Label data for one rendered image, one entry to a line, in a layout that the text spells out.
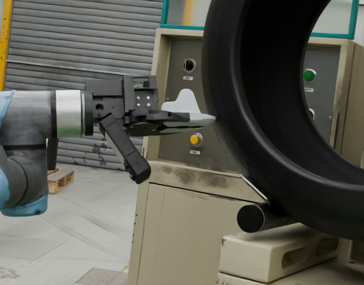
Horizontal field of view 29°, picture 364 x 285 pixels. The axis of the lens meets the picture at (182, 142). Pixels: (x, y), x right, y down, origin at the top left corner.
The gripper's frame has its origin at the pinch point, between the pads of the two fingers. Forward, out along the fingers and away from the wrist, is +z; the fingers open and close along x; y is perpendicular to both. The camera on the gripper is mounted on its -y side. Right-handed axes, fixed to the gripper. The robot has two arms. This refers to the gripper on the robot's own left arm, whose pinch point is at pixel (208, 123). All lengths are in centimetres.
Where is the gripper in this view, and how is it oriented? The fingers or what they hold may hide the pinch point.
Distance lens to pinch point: 115.7
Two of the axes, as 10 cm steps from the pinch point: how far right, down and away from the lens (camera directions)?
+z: 9.8, -0.3, 1.8
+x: -1.6, 2.7, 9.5
